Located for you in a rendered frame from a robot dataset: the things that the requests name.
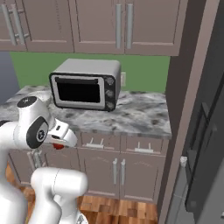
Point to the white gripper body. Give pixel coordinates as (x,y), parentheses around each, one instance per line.
(66,138)

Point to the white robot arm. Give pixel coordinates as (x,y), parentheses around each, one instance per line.
(16,137)

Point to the brown drawer front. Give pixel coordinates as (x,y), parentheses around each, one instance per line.
(159,144)
(110,140)

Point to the dark grey fridge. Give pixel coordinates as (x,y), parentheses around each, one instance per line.
(211,87)

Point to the small red round object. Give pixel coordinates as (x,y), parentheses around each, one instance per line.
(59,146)

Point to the brown base cupboard door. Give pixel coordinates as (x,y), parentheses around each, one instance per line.
(96,172)
(143,178)
(62,159)
(19,169)

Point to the silver toaster oven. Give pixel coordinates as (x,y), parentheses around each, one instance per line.
(87,83)

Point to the white wall socket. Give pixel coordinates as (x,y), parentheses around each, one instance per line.
(123,78)

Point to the brown wall cupboard door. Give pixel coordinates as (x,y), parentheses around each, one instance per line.
(4,32)
(48,23)
(154,23)
(93,23)

